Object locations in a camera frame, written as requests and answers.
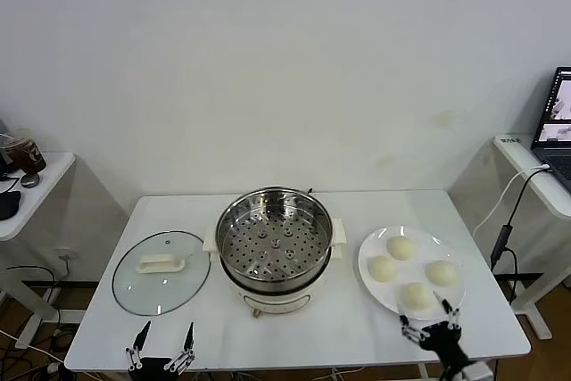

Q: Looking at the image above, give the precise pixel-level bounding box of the open dark laptop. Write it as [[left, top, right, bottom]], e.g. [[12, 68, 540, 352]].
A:
[[530, 66, 571, 179]]

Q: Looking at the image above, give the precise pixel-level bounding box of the white steamed baozi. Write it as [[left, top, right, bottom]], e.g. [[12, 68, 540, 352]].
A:
[[367, 255, 397, 284], [385, 236, 417, 261], [400, 282, 434, 313], [426, 260, 459, 287]]

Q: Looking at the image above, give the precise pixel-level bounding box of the stainless steel steamer basket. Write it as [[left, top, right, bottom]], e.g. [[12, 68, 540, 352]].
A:
[[215, 186, 335, 291]]

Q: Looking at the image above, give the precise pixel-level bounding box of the black soft pouch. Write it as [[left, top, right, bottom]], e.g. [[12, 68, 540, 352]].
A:
[[0, 190, 22, 221]]

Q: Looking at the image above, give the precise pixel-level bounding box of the black floor cable loop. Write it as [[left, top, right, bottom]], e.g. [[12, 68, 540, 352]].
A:
[[6, 264, 62, 327]]

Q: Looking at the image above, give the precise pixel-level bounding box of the white side desk with label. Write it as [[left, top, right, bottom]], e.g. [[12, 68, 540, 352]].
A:
[[492, 133, 571, 340]]

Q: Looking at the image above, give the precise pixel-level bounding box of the black cable with adapter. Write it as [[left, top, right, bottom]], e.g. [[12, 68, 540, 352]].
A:
[[490, 168, 554, 306]]

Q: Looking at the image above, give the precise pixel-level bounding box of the iced coffee plastic cup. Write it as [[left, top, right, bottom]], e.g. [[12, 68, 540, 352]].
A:
[[6, 127, 48, 175]]

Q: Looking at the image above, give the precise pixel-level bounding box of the cream electric cooker pot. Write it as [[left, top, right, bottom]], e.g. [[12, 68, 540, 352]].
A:
[[203, 218, 349, 320]]

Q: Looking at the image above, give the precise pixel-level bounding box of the white wall socket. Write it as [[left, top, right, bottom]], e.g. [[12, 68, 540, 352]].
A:
[[55, 246, 81, 264]]

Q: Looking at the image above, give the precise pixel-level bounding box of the glass lid cream handle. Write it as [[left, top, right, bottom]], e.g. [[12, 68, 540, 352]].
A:
[[111, 229, 212, 316]]

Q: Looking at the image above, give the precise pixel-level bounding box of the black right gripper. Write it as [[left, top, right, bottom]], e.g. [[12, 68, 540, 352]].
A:
[[395, 290, 474, 376]]

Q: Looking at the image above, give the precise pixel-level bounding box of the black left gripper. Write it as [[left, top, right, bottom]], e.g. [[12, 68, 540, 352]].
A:
[[125, 320, 196, 381]]

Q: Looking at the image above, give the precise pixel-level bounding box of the white charging cable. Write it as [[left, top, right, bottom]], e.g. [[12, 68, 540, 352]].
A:
[[472, 165, 552, 237]]

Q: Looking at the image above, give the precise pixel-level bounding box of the white round plate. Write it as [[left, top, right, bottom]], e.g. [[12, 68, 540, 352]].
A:
[[357, 225, 468, 322]]

